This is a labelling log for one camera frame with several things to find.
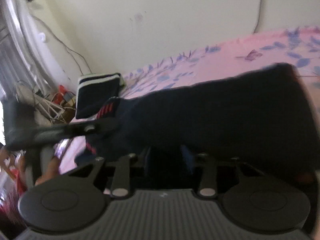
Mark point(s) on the black white striped folded garment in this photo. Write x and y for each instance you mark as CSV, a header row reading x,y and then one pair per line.
x,y
94,90

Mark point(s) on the person's left hand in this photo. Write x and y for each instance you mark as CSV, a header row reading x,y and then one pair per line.
x,y
51,171

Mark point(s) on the pink floral bed sheet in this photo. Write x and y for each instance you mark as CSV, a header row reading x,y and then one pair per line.
x,y
298,47

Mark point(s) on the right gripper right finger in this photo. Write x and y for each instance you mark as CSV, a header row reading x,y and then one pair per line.
x,y
203,172

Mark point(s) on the black red reindeer sweater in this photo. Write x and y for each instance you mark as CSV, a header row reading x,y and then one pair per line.
x,y
262,117

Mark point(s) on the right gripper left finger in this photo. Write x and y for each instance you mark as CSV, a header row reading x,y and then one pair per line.
x,y
129,174

